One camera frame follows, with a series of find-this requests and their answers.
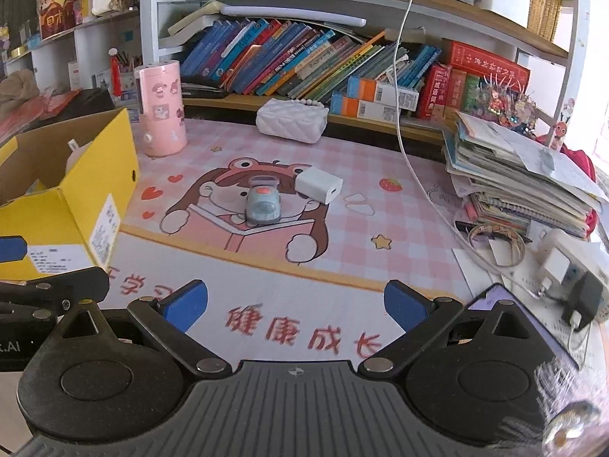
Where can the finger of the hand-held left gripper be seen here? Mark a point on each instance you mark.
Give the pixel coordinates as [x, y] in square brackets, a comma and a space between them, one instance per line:
[52, 288]
[12, 250]

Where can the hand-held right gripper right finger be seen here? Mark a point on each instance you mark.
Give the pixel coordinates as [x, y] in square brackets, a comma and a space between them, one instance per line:
[407, 307]

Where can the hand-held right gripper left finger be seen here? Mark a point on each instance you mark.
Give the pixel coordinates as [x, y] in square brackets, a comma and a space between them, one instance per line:
[185, 304]

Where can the yellow cardboard box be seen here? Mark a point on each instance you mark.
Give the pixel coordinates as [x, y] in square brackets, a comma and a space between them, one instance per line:
[47, 219]

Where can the white charger cube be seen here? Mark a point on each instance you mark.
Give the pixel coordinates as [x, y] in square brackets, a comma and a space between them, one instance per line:
[319, 184]

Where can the pink printed desk mat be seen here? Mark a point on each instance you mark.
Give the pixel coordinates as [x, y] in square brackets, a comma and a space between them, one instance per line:
[333, 257]

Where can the clear tape roll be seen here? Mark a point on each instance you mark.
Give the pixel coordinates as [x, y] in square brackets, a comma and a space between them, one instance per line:
[518, 247]

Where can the red packet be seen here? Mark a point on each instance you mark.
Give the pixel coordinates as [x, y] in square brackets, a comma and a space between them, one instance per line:
[28, 109]

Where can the white plug adapter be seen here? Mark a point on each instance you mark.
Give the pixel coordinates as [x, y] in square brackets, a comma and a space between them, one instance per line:
[554, 269]

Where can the beige plush toy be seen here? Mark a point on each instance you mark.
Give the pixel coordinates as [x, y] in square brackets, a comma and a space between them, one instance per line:
[16, 90]

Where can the black bag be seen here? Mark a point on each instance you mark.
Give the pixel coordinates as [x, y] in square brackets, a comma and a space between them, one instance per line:
[85, 102]

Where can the stack of papers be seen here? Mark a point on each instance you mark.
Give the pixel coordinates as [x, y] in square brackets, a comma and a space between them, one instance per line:
[518, 176]

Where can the black charger plug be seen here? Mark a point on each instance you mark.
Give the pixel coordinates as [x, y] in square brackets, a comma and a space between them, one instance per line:
[583, 300]

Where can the white power strip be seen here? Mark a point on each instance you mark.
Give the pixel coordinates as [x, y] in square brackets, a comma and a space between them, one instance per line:
[585, 259]

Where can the pink cylinder container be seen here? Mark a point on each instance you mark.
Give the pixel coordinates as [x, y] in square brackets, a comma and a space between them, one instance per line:
[161, 109]

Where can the fuzzy pale cloth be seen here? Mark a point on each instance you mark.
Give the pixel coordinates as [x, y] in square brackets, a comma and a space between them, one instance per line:
[575, 419]

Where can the red marker pen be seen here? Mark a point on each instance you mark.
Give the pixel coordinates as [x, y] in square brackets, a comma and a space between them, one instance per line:
[115, 74]

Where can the orange white carton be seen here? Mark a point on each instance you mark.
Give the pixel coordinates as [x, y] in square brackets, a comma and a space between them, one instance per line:
[364, 107]
[380, 93]

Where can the clear pen holder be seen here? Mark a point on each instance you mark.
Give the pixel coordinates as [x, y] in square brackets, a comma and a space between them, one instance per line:
[128, 76]

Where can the white quilted pouch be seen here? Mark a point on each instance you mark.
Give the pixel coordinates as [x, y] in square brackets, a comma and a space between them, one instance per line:
[292, 121]

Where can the red book set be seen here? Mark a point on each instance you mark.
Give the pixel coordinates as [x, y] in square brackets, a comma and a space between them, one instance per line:
[447, 93]

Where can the colourful paper ornament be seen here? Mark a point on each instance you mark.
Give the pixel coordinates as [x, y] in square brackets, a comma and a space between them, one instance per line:
[506, 102]

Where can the red cloth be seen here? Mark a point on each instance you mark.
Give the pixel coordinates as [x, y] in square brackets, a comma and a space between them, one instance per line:
[583, 162]

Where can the small deer figurine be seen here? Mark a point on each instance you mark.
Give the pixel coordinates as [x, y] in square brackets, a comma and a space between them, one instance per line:
[560, 131]

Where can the red figure decoration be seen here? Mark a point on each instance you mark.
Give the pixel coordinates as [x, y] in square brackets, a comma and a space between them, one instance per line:
[57, 9]

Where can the red gift box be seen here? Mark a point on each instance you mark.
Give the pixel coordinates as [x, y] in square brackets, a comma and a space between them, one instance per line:
[485, 62]

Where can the row of colourful books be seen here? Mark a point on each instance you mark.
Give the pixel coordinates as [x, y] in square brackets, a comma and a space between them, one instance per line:
[295, 62]

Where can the white shelf unit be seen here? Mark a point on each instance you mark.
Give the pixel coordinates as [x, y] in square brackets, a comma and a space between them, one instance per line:
[150, 19]

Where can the beige lying book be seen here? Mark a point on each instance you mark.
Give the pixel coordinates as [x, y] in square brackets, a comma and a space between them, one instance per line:
[195, 19]

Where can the white tube lamp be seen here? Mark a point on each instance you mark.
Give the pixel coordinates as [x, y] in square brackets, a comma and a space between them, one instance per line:
[295, 15]

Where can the yellow woven roll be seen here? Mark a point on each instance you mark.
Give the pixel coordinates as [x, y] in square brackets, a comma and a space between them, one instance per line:
[547, 0]

